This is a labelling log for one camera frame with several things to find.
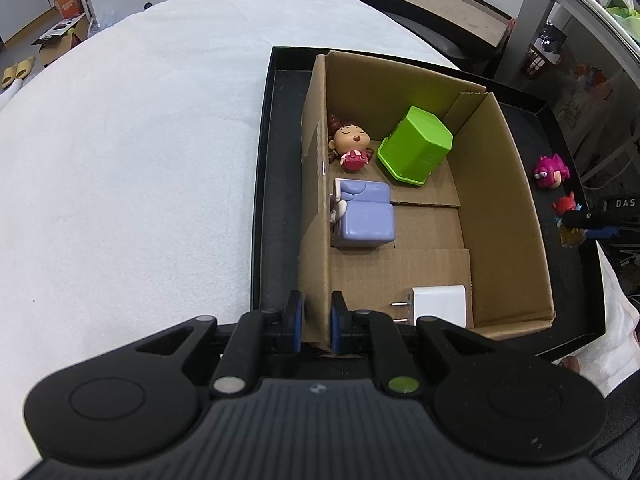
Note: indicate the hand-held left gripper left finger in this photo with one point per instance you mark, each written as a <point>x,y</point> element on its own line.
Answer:
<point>298,321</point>

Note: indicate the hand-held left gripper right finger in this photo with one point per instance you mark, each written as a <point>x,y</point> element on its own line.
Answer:
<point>336,323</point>

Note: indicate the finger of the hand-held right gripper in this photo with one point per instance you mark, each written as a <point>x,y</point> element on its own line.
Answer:
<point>580,220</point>

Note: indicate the red blue toy figure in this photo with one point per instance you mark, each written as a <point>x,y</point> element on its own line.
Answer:
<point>565,205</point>

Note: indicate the white charger plug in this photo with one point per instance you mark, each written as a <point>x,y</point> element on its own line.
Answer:
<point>440,302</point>

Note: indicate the purple bed toy figure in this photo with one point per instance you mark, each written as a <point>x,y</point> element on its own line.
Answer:
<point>365,215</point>

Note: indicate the brown cardboard box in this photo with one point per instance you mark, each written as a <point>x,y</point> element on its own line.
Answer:
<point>430,230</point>

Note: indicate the black tray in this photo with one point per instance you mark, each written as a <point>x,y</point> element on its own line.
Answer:
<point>277,185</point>

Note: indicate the green hexagonal container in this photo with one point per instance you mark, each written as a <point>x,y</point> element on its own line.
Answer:
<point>417,145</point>

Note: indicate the sleeping doll figure red dress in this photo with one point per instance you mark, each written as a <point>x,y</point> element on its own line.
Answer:
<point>350,140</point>

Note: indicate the pink dinosaur toy figure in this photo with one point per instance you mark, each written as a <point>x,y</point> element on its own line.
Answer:
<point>550,170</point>

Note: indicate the green plastic bag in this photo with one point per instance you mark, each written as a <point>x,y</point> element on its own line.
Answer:
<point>625,22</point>

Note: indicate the grey desk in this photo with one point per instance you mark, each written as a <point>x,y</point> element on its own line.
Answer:
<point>585,20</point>

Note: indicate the black framed brown board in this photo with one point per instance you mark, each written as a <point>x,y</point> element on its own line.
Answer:
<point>450,7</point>

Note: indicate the open brown floor carton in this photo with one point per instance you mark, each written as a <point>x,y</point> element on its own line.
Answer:
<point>57,42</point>

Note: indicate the yellow slipper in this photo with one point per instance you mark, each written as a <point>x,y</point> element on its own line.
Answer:
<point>10,76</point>
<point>25,68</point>

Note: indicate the orange cardboard box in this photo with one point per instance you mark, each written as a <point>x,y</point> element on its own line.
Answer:
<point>67,2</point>

